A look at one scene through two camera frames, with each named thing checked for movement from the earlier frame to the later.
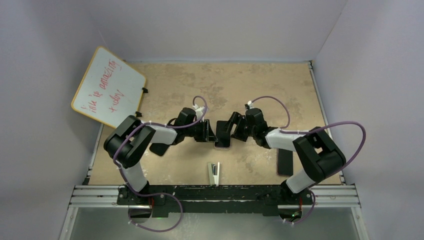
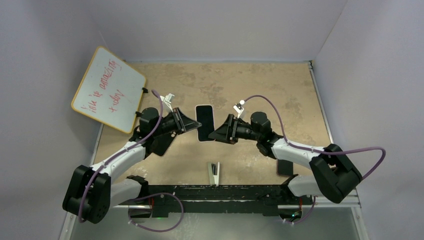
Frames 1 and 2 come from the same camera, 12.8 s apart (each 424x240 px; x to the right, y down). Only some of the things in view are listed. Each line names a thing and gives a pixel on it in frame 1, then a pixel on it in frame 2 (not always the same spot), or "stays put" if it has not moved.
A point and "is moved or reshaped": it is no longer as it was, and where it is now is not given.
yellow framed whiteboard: [111, 90] stays put
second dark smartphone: [285, 162] stays put
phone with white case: [222, 148] is moved or reshaped
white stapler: [214, 171] stays put
